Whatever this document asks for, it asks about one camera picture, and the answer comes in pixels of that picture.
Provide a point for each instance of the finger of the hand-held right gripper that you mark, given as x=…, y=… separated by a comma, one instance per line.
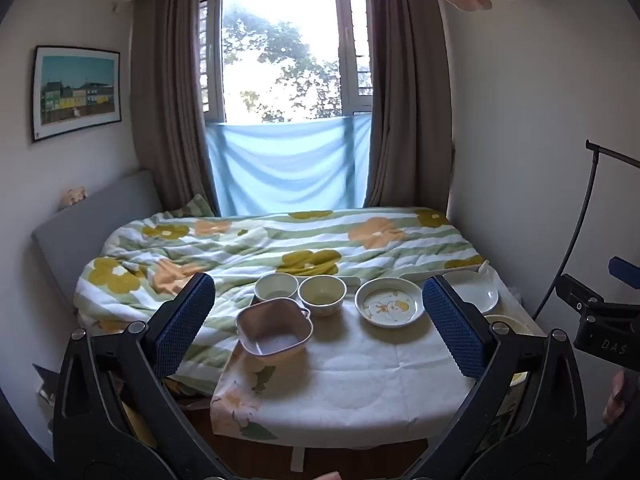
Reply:
x=575, y=292
x=622, y=266

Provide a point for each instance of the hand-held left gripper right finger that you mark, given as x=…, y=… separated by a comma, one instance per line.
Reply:
x=452, y=325

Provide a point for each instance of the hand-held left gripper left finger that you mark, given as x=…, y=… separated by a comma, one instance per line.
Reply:
x=185, y=320

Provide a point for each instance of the plain white plate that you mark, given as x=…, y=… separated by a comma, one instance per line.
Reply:
x=475, y=290

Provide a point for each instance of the cream plate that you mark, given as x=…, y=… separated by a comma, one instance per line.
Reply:
x=505, y=321

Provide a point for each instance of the duck print plate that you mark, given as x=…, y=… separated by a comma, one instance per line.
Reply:
x=390, y=305

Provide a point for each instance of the small white bowl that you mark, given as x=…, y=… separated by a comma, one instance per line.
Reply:
x=275, y=287

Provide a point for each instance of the cream round bowl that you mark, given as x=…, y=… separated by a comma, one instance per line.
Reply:
x=322, y=292

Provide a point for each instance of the person's right hand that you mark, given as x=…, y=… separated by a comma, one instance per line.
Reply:
x=614, y=400

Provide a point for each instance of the white floral tablecloth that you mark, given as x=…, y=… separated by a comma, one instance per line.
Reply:
x=380, y=375

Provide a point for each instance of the black gooseneck stand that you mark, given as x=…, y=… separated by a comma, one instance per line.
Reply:
x=592, y=180

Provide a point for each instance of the floral blanket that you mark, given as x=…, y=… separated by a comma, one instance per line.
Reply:
x=240, y=245

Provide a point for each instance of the grey headboard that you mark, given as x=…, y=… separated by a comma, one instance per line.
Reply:
x=100, y=220

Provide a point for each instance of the small plush toy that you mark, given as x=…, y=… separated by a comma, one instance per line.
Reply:
x=74, y=197

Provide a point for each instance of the light blue cloth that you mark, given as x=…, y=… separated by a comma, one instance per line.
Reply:
x=285, y=165

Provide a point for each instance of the brown curtain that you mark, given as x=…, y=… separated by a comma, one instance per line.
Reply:
x=165, y=110
x=405, y=110

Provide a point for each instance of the framed house picture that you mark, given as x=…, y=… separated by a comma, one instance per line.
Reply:
x=75, y=90

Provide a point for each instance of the window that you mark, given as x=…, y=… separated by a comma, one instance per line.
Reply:
x=280, y=50

